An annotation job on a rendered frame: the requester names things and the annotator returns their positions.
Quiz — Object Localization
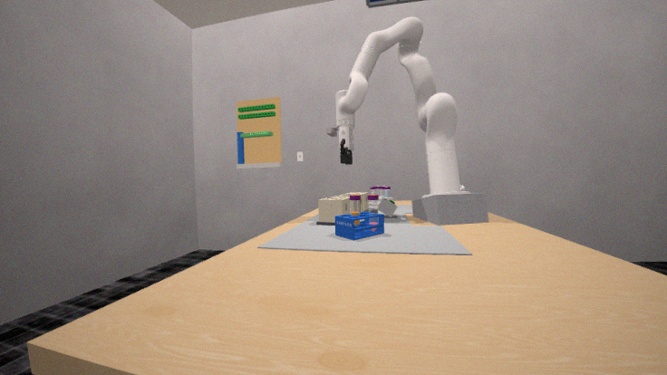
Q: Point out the blue tube rack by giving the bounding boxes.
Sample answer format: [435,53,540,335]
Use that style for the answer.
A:
[335,212,384,240]

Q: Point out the grey bench mat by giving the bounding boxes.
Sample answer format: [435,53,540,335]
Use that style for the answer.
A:
[258,205,472,255]

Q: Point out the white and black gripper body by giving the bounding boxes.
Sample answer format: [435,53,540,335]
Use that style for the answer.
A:
[338,126,354,151]

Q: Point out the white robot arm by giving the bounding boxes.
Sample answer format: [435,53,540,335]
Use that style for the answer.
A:
[326,17,470,197]

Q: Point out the purple-capped tube with orange label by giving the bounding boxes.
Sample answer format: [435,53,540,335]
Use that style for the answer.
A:
[367,195,379,232]

